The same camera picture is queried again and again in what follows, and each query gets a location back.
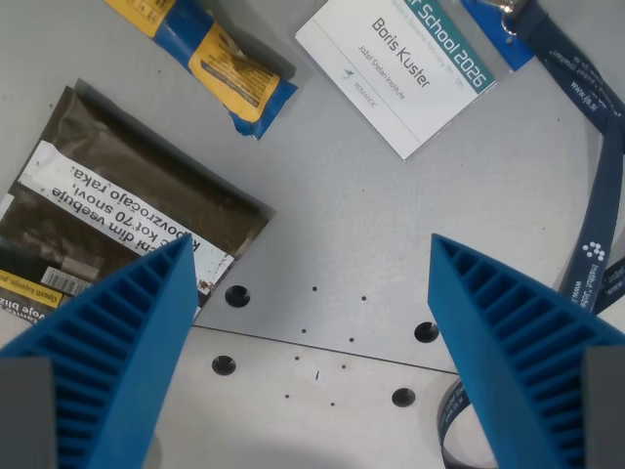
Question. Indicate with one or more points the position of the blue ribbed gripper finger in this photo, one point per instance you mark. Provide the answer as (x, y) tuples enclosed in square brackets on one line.
[(117, 342), (508, 332)]

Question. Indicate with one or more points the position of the blue and yellow rolled bag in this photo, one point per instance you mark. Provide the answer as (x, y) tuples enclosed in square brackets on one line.
[(229, 63)]

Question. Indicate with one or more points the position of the brown tobacco pouch with warning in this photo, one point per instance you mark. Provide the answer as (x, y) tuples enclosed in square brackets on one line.
[(107, 195)]

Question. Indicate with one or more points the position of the white name badge card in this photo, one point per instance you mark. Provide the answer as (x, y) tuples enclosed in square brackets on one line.
[(395, 73)]

